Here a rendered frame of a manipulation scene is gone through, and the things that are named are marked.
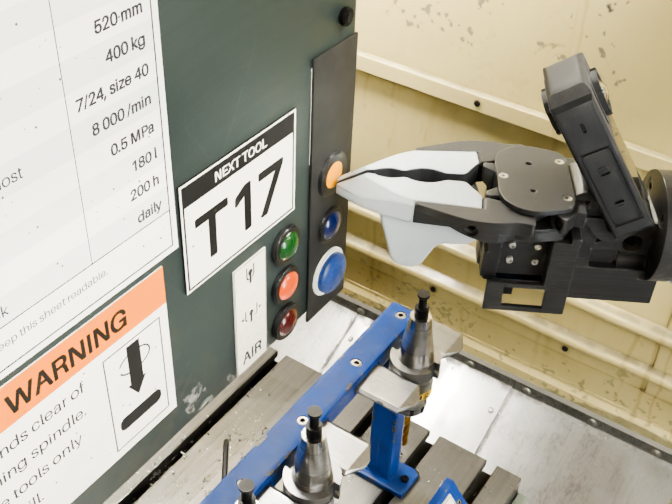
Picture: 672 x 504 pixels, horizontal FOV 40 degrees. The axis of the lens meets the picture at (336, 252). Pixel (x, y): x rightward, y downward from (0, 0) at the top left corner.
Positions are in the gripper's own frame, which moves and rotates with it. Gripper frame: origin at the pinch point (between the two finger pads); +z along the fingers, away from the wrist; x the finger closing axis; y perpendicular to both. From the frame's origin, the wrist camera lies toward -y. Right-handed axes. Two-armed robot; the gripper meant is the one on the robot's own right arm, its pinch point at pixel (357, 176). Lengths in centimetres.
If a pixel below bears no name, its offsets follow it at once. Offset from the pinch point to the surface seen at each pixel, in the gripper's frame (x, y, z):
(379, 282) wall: 79, 77, -4
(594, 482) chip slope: 48, 89, -41
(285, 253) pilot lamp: -4.7, 2.8, 4.0
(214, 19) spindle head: -8.6, -14.0, 7.0
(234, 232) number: -8.1, -1.2, 6.5
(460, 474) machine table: 41, 80, -18
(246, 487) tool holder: 3.7, 37.6, 8.3
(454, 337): 37, 49, -13
